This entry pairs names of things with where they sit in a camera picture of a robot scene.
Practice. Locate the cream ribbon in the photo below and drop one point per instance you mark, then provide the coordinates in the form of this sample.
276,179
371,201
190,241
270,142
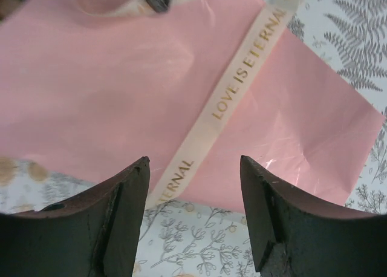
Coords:
253,51

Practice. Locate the floral patterned table mat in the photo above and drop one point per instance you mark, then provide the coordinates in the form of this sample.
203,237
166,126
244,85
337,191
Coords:
185,238

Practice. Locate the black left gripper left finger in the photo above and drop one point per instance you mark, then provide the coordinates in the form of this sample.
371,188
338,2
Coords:
94,233

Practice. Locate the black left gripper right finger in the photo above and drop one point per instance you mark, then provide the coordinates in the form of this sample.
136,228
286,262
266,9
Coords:
294,233

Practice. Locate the pink wrapping paper sheet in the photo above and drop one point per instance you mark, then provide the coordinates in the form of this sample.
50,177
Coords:
87,95

